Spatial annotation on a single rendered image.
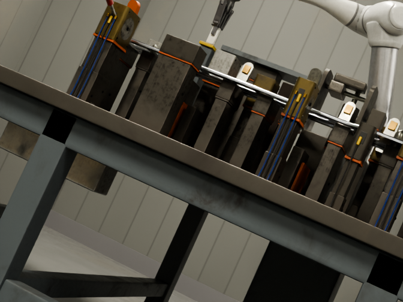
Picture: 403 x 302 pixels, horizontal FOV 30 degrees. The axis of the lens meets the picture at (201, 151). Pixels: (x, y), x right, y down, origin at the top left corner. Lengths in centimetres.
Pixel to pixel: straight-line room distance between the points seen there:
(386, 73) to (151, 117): 102
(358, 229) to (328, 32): 375
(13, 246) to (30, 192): 14
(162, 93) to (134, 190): 306
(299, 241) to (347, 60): 362
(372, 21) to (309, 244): 144
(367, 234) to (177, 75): 92
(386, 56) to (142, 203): 278
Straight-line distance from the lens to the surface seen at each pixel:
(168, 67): 233
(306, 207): 165
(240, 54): 279
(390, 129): 251
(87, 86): 238
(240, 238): 510
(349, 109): 251
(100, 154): 183
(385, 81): 293
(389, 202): 207
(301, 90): 219
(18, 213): 190
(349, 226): 164
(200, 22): 549
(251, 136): 235
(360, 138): 214
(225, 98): 240
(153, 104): 231
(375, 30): 294
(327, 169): 229
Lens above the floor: 58
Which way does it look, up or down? 4 degrees up
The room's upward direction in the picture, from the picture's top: 25 degrees clockwise
